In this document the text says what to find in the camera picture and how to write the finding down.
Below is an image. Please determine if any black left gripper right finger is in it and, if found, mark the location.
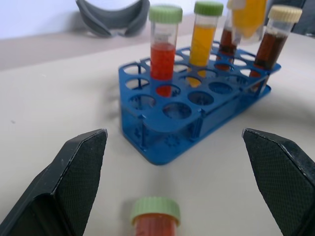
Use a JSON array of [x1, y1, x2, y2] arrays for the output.
[[242, 127, 315, 236]]

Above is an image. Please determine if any yellow liquid green-capped test tube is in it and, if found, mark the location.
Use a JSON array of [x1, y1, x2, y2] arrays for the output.
[[187, 0, 224, 89]]

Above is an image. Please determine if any yellow liquid clear test tube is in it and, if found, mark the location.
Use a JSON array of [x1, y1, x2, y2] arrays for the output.
[[226, 0, 268, 44]]

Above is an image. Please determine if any brown liquid cream-capped test tube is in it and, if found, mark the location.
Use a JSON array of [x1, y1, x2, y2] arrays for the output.
[[248, 5, 303, 92]]

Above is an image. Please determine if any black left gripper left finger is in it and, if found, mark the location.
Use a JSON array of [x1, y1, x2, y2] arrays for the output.
[[0, 128, 108, 236]]

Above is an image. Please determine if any small dark brown test tube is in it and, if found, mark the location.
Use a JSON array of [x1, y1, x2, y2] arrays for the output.
[[215, 7, 238, 71]]

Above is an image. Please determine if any blue test tube rack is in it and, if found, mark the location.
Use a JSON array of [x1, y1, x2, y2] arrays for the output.
[[118, 40, 282, 166]]

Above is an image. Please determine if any red liquid green-capped test tube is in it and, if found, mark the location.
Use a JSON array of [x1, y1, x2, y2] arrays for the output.
[[148, 4, 184, 97], [130, 196, 181, 236]]

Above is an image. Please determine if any grey curved strap object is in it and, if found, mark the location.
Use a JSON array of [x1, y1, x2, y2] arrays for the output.
[[75, 0, 151, 39]]

